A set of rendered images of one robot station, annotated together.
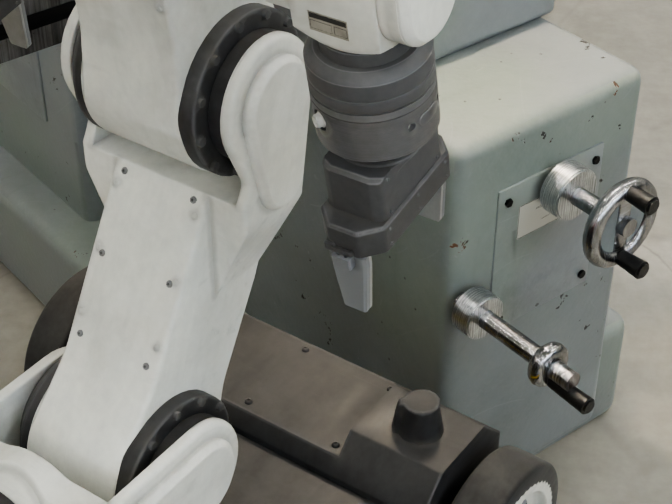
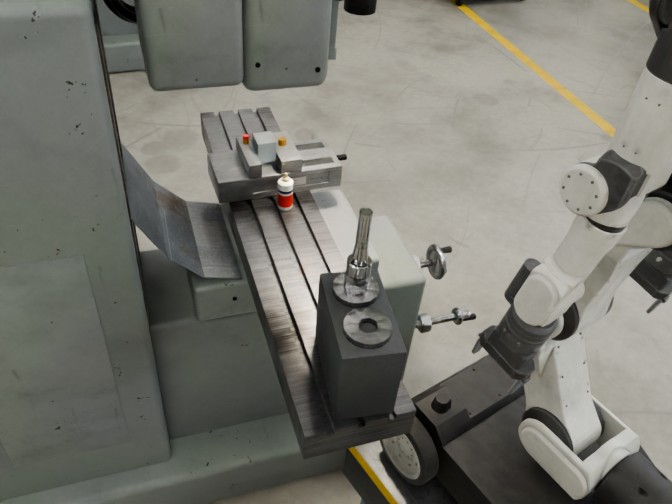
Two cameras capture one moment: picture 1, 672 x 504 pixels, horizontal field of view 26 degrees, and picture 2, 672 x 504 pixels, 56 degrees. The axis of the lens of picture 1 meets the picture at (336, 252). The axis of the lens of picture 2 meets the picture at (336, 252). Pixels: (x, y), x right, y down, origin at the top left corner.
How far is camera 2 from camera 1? 179 cm
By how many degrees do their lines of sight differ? 55
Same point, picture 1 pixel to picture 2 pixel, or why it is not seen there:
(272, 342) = (467, 377)
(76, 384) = (574, 419)
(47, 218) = (154, 478)
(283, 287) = not seen: hidden behind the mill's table
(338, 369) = (487, 363)
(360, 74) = not seen: outside the picture
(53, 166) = (133, 457)
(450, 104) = (393, 268)
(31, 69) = (116, 426)
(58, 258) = (181, 484)
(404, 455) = not seen: hidden behind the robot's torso
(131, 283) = (574, 375)
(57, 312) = (424, 443)
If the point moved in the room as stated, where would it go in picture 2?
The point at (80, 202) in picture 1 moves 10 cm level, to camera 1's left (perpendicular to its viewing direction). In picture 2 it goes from (163, 455) to (144, 485)
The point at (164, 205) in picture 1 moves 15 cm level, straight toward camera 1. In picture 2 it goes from (573, 343) to (641, 357)
